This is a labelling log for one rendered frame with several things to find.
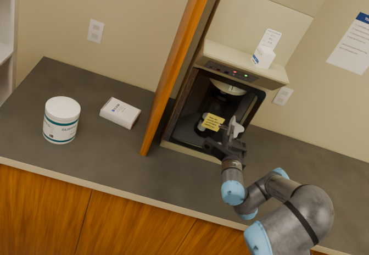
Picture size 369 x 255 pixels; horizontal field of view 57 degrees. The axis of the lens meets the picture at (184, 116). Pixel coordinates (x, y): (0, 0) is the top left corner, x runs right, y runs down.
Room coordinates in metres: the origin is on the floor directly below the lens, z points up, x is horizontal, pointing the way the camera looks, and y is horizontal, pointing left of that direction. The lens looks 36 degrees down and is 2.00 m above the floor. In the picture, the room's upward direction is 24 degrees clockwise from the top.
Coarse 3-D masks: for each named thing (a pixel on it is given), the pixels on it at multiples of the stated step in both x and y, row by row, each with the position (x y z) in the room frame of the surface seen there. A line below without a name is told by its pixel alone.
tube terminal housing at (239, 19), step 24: (216, 0) 1.24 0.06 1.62; (240, 0) 1.17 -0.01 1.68; (264, 0) 1.18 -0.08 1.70; (216, 24) 1.16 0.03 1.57; (240, 24) 1.17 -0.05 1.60; (264, 24) 1.19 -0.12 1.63; (288, 24) 1.20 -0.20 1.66; (240, 48) 1.18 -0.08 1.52; (288, 48) 1.21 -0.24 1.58; (216, 72) 1.17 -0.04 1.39; (168, 120) 1.21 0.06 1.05; (168, 144) 1.16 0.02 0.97
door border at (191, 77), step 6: (192, 78) 1.14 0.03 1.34; (192, 84) 1.15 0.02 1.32; (186, 90) 1.14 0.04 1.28; (186, 96) 1.15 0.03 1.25; (180, 102) 1.14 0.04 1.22; (180, 108) 1.15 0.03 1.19; (174, 114) 1.14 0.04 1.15; (174, 120) 1.14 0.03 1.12; (168, 126) 1.14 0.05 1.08; (174, 126) 1.15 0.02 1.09; (168, 132) 1.14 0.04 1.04; (168, 138) 1.15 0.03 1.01
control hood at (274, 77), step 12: (204, 48) 1.08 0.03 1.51; (216, 48) 1.11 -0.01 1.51; (228, 48) 1.15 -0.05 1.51; (204, 60) 1.08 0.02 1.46; (216, 60) 1.06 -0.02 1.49; (228, 60) 1.06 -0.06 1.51; (240, 60) 1.10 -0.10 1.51; (252, 72) 1.08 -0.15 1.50; (264, 72) 1.09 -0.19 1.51; (276, 72) 1.13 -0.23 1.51; (264, 84) 1.15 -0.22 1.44; (276, 84) 1.12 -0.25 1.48; (288, 84) 1.10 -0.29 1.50
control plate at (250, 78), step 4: (208, 64) 1.10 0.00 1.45; (212, 64) 1.09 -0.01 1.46; (216, 64) 1.08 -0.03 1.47; (220, 64) 1.08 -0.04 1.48; (212, 68) 1.12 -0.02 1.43; (216, 68) 1.11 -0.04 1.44; (220, 68) 1.11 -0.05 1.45; (224, 68) 1.10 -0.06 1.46; (228, 68) 1.09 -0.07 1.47; (220, 72) 1.14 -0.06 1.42; (232, 72) 1.11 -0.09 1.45; (240, 72) 1.09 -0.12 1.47; (236, 76) 1.14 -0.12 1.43; (244, 76) 1.12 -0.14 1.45; (248, 76) 1.11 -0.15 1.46; (252, 76) 1.10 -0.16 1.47; (244, 80) 1.15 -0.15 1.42; (248, 80) 1.15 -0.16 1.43; (252, 80) 1.14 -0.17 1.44
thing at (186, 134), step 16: (208, 80) 1.15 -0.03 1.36; (224, 80) 1.16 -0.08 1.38; (192, 96) 1.15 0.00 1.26; (208, 96) 1.16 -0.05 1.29; (224, 96) 1.17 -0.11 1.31; (240, 96) 1.18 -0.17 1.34; (256, 96) 1.19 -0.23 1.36; (192, 112) 1.15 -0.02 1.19; (208, 112) 1.16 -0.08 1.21; (224, 112) 1.17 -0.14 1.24; (240, 112) 1.18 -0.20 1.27; (176, 128) 1.15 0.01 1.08; (192, 128) 1.16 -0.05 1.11; (176, 144) 1.15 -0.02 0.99; (192, 144) 1.16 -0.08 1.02
